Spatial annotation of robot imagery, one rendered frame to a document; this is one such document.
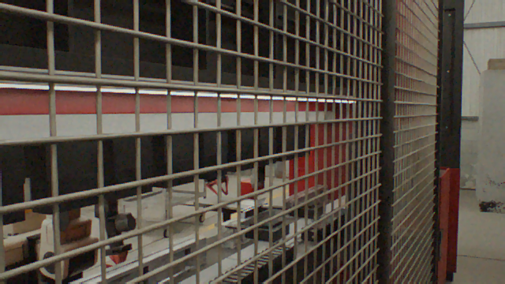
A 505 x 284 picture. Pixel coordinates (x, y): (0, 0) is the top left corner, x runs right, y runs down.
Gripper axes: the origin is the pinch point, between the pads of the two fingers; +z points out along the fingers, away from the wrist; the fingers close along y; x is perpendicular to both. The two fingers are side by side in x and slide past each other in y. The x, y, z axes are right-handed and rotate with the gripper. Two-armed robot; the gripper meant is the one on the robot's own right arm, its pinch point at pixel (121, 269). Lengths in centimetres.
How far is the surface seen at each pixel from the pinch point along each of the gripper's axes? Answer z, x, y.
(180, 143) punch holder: -40, -19, 52
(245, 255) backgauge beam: -3, -20, 66
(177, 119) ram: -47, -20, 54
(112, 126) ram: -46, -46, 51
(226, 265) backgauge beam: -3, -30, 64
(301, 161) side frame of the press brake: -22, 126, 42
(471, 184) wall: 102, 724, 138
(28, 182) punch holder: -37, -65, 39
